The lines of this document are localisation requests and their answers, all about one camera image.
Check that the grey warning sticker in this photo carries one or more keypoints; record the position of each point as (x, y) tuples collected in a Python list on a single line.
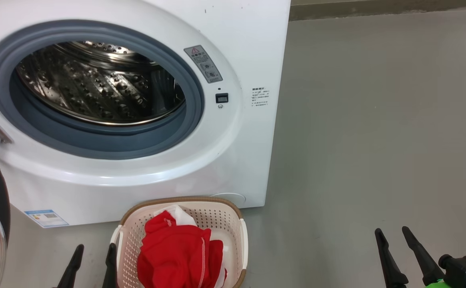
[(202, 64)]

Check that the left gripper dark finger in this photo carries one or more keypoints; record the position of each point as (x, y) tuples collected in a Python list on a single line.
[(111, 272), (72, 272)]

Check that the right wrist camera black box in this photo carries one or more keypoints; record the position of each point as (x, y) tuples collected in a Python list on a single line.
[(464, 272)]

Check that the blue energy label sticker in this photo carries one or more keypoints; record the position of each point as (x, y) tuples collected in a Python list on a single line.
[(46, 218)]

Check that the cream laundry basket brown rim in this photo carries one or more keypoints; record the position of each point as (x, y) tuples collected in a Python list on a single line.
[(232, 240)]

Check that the grey rubber door gasket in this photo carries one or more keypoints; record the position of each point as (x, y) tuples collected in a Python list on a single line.
[(96, 146)]

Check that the round white filter cover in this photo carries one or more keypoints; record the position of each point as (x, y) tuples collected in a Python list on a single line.
[(232, 198)]

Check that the black door latch socket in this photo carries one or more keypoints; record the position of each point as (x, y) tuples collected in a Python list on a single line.
[(222, 98)]

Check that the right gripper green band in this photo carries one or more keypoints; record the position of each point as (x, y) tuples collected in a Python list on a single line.
[(438, 285)]

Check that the steel washer drum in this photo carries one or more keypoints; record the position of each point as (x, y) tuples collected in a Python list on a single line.
[(96, 88)]

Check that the red garment with white stripes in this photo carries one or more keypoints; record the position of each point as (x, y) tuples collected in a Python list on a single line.
[(172, 256)]

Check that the white front-load washing machine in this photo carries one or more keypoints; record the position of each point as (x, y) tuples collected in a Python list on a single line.
[(248, 160)]

